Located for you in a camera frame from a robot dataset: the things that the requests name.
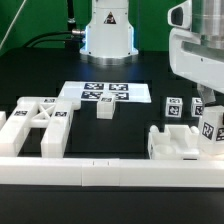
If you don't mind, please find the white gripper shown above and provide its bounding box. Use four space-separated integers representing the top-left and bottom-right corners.
167 0 224 105

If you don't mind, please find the white tagged cube right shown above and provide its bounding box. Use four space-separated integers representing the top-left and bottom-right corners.
191 97 203 117

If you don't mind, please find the white chair seat part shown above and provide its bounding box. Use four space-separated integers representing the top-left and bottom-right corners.
148 124 200 160

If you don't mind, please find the black cable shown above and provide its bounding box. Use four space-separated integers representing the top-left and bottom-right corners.
24 29 87 48

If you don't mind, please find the white chair back frame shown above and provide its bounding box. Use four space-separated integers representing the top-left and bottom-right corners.
0 97 81 158

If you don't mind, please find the white tagged cube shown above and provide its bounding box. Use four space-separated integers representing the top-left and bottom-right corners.
165 97 183 118
191 97 203 117

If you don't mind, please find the white U-shaped fence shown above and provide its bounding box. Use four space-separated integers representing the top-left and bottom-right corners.
0 110 224 188

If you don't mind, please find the white cord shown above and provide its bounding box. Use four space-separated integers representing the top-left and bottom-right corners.
0 0 28 51

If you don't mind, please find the white tagged cube left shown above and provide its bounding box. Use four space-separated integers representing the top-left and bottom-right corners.
165 97 183 118

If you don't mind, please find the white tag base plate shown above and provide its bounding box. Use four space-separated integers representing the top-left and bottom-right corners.
59 81 151 103

